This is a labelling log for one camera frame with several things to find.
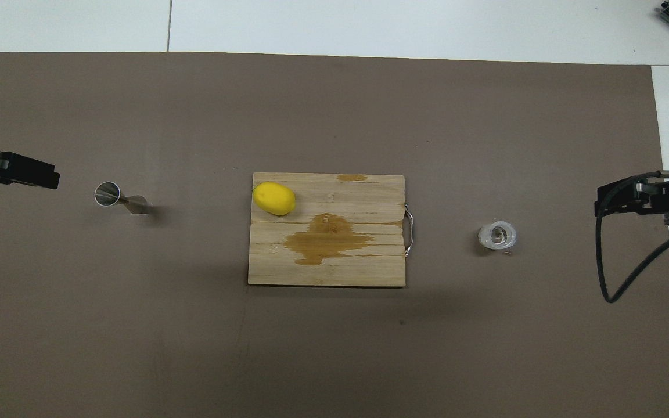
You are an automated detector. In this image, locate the steel double jigger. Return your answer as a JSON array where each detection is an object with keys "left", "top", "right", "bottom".
[{"left": 94, "top": 181, "right": 150, "bottom": 216}]

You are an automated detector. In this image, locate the clear glass cup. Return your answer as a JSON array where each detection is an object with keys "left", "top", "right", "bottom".
[{"left": 478, "top": 221, "right": 517, "bottom": 251}]

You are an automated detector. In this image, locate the yellow lemon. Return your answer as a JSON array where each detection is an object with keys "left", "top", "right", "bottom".
[{"left": 252, "top": 182, "right": 297, "bottom": 217}]

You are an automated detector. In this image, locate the wooden cutting board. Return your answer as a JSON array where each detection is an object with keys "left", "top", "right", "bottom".
[{"left": 247, "top": 172, "right": 415, "bottom": 287}]

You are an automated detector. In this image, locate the brown table mat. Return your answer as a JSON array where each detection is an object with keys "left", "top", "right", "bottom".
[{"left": 0, "top": 51, "right": 669, "bottom": 418}]

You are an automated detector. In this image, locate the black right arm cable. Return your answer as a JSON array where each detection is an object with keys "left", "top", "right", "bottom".
[{"left": 595, "top": 170, "right": 669, "bottom": 304}]

